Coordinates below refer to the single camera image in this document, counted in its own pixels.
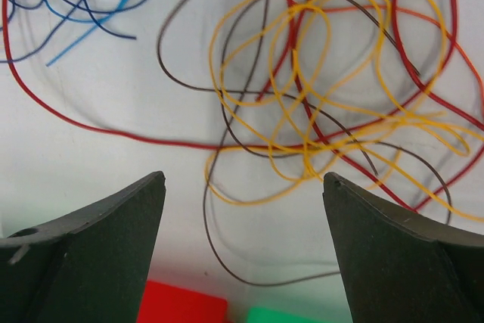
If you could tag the right green plastic bin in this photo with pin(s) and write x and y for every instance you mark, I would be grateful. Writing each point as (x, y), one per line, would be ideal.
(264, 315)

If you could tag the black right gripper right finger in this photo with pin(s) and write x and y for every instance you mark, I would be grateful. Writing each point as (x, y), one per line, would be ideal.
(398, 266)

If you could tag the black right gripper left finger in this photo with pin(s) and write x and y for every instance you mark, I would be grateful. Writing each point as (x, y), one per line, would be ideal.
(90, 265)

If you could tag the red plastic bin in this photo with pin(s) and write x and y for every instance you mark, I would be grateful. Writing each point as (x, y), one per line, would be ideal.
(169, 304)

